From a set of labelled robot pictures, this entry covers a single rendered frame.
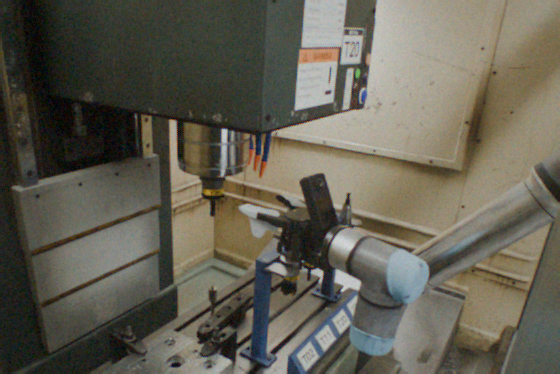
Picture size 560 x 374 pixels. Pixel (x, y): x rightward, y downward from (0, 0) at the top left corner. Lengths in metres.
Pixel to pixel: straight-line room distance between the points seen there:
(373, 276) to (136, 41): 0.62
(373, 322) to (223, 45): 0.52
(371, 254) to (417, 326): 1.17
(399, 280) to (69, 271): 0.96
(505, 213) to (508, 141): 1.00
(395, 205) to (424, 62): 0.55
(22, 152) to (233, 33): 0.65
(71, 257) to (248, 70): 0.82
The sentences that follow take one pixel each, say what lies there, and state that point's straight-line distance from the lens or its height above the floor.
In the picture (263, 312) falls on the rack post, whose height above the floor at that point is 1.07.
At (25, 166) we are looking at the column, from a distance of 1.25.
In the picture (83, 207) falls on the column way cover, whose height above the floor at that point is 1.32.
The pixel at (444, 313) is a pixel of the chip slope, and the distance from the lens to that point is 1.96.
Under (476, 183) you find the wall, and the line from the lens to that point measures 1.85.
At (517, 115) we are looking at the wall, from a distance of 1.79.
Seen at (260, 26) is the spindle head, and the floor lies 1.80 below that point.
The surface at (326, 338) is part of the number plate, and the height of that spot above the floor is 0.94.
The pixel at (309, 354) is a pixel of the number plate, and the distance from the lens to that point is 1.39.
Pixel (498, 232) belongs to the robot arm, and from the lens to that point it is 0.83.
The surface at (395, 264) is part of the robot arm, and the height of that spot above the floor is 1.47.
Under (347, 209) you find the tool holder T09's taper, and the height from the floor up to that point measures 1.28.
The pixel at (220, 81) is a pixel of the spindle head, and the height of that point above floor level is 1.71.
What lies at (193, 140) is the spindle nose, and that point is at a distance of 0.95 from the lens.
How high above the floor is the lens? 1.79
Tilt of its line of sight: 23 degrees down
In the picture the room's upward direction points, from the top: 2 degrees clockwise
